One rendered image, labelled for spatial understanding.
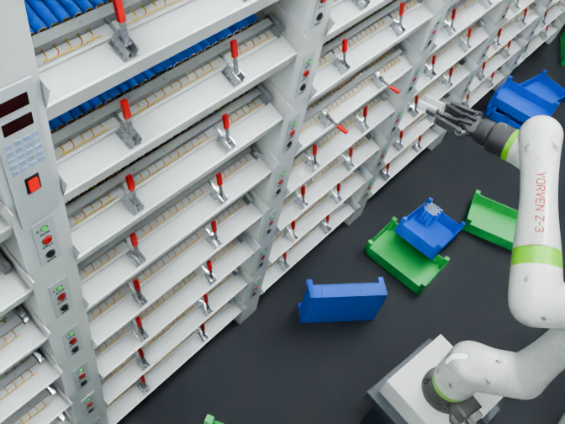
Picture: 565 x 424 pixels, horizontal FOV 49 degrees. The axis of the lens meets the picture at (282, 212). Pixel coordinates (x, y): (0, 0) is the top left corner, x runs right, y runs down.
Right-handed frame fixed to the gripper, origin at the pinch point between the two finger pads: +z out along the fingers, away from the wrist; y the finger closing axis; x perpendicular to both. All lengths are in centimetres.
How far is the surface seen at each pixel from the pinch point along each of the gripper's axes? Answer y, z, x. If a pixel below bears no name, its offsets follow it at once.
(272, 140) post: -53, 16, 9
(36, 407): -130, 26, -37
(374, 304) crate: -15, -3, -84
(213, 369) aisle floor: -73, 25, -91
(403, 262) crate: 20, 4, -95
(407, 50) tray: 16.6, 20.2, 3.3
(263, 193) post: -53, 19, -12
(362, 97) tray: -9.8, 18.1, -0.7
